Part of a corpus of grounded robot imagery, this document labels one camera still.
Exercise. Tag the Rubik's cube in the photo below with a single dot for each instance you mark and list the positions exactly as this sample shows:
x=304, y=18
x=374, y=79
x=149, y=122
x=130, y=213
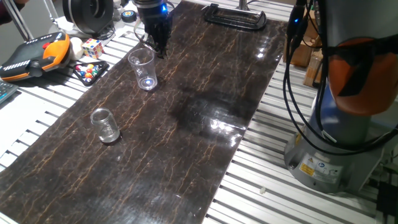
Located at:
x=92, y=48

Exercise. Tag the small round black puck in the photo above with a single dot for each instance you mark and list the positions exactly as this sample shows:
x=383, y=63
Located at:
x=128, y=15

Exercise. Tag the cardboard box with flaps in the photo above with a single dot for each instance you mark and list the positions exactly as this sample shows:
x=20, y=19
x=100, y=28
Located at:
x=298, y=53

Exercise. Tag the clear plastic cup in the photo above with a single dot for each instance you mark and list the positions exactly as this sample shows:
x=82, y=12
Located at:
x=143, y=67

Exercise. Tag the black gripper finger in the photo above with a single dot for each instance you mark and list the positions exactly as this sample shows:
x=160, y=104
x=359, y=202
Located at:
x=152, y=39
x=164, y=40

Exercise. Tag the small white scrap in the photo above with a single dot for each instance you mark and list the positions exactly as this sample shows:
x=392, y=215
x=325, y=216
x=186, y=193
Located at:
x=263, y=190

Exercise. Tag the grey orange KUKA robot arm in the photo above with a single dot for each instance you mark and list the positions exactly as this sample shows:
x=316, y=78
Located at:
x=348, y=21

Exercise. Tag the black triangle with billiard balls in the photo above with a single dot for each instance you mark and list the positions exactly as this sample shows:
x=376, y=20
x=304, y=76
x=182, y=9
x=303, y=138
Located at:
x=90, y=73

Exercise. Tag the dark marble pattern mat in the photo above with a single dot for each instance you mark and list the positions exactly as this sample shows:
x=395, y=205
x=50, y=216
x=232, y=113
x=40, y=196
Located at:
x=186, y=140

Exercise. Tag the person forearm maroon sleeve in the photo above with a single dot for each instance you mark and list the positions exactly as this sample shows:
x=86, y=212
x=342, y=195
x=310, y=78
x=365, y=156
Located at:
x=7, y=14

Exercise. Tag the small clear glass jar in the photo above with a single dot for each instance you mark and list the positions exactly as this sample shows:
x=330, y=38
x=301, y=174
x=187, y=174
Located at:
x=105, y=127

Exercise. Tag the white round ball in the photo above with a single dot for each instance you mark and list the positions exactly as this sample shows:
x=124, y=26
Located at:
x=76, y=48

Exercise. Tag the orange black teach pendant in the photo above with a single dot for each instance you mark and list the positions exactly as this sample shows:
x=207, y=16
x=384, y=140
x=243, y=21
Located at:
x=28, y=59

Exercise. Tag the black USB hub blue light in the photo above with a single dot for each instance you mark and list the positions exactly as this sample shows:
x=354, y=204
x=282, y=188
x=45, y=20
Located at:
x=295, y=21

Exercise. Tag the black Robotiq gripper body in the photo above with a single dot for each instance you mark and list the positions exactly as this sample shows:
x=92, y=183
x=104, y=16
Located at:
x=152, y=12

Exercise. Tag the grey metal tripod leg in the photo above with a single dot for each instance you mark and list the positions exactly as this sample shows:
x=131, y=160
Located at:
x=18, y=20

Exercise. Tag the aluminium frame strut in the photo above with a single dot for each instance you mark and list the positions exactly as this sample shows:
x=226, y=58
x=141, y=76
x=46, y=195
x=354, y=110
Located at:
x=243, y=4

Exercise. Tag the person hand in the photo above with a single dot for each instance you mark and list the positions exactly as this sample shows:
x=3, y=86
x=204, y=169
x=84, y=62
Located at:
x=21, y=1

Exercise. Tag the black filament spool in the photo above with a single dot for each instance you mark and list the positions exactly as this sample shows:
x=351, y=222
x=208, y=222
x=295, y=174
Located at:
x=77, y=15

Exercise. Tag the long cardboard box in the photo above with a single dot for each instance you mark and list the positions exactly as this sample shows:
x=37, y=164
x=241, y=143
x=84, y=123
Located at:
x=312, y=71

